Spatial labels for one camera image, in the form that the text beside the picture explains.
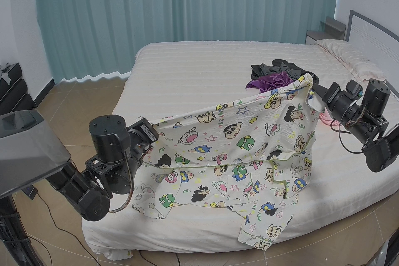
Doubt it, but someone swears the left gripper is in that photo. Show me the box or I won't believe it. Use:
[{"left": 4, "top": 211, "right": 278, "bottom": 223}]
[{"left": 126, "top": 117, "right": 160, "bottom": 150}]

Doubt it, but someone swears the grey garment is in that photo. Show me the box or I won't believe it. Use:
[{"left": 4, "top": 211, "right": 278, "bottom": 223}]
[{"left": 259, "top": 63, "right": 289, "bottom": 76}]

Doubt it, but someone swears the black cable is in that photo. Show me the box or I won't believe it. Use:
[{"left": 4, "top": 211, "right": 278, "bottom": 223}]
[
  {"left": 137, "top": 252, "right": 187, "bottom": 266},
  {"left": 330, "top": 120, "right": 368, "bottom": 154},
  {"left": 107, "top": 146, "right": 135, "bottom": 214},
  {"left": 33, "top": 190, "right": 103, "bottom": 266}
]

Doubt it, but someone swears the purple satin garment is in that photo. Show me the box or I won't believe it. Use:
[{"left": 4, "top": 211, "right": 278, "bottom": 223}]
[{"left": 246, "top": 71, "right": 295, "bottom": 94}]

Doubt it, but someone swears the white printed pyjama top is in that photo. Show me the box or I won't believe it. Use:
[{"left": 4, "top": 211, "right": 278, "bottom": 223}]
[{"left": 131, "top": 73, "right": 323, "bottom": 251}]

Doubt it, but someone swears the cream pillow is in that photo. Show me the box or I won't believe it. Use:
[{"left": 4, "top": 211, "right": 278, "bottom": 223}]
[{"left": 315, "top": 39, "right": 387, "bottom": 82}]

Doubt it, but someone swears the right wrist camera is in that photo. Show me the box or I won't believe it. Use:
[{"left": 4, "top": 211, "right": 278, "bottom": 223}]
[{"left": 345, "top": 80, "right": 365, "bottom": 101}]

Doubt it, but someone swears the pink garment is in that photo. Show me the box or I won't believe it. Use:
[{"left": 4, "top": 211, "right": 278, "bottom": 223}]
[{"left": 319, "top": 110, "right": 337, "bottom": 127}]

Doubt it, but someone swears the bed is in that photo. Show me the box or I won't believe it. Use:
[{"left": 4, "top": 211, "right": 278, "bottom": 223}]
[{"left": 82, "top": 10, "right": 399, "bottom": 262}]

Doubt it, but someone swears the dark grey chest of drawers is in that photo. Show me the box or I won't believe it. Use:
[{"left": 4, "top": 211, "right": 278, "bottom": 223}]
[{"left": 0, "top": 63, "right": 34, "bottom": 117}]

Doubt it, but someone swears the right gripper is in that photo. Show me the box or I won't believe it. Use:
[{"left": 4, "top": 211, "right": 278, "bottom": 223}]
[{"left": 311, "top": 82, "right": 360, "bottom": 124}]

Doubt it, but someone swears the grey white bedside table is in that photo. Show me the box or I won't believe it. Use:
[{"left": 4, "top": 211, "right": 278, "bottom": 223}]
[{"left": 306, "top": 17, "right": 347, "bottom": 45}]

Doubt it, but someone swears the black garment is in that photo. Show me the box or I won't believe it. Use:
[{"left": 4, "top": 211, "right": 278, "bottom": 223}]
[{"left": 250, "top": 59, "right": 321, "bottom": 86}]

